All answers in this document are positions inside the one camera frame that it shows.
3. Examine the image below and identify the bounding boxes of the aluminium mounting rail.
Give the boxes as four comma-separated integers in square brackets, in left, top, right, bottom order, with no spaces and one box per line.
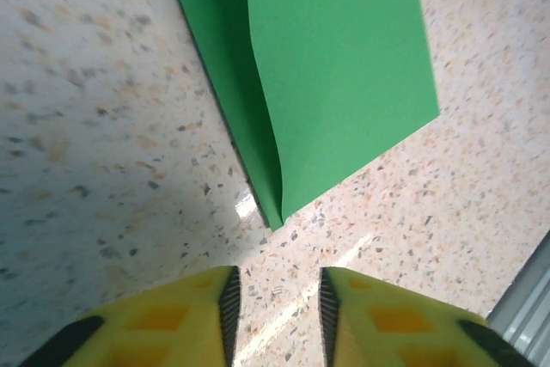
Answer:
[485,229,550,367]

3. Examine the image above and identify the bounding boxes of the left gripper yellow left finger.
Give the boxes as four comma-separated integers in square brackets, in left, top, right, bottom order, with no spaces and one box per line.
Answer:
[16,266,241,367]

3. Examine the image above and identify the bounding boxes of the green square paper sheet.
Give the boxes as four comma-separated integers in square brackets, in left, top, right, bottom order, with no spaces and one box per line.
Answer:
[161,0,442,233]

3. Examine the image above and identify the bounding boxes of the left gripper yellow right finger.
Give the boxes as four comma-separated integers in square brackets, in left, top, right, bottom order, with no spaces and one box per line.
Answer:
[320,266,538,367]

